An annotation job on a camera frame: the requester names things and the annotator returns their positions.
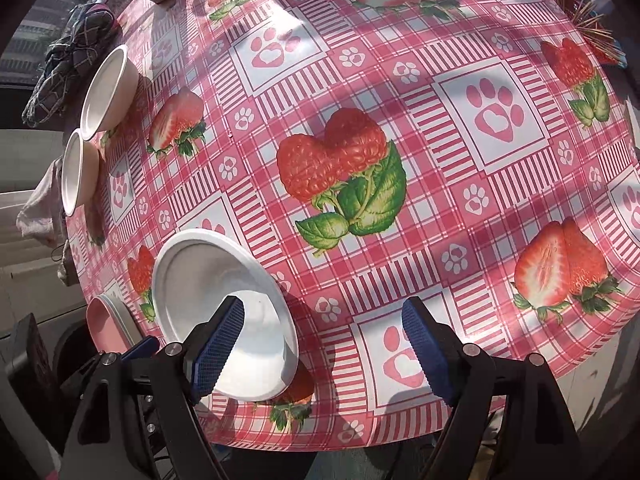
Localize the toothpick holder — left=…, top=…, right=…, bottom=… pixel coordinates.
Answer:
left=540, top=0, right=627, bottom=67

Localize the pink square plate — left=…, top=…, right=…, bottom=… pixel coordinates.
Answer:
left=86, top=296, right=133, bottom=356

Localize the dark checked cloth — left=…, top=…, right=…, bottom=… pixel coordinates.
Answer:
left=21, top=2, right=122, bottom=129

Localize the white bowl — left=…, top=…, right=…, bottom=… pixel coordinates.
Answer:
left=80, top=45, right=141, bottom=142
left=151, top=228, right=300, bottom=402
left=60, top=129, right=102, bottom=217

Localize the washing machine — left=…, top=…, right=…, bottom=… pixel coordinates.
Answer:
left=0, top=255, right=101, bottom=361

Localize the strawberry printed checked tablecloth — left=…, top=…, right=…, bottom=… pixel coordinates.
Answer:
left=62, top=0, right=640, bottom=456

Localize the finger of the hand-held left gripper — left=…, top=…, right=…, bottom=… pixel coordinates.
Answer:
left=121, top=336, right=161, bottom=363

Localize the pale pink towel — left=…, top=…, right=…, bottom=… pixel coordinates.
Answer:
left=16, top=156, right=69, bottom=249

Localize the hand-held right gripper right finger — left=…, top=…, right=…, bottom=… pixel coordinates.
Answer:
left=401, top=296, right=586, bottom=480

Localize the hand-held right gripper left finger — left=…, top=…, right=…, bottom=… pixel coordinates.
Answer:
left=60, top=296, right=246, bottom=480

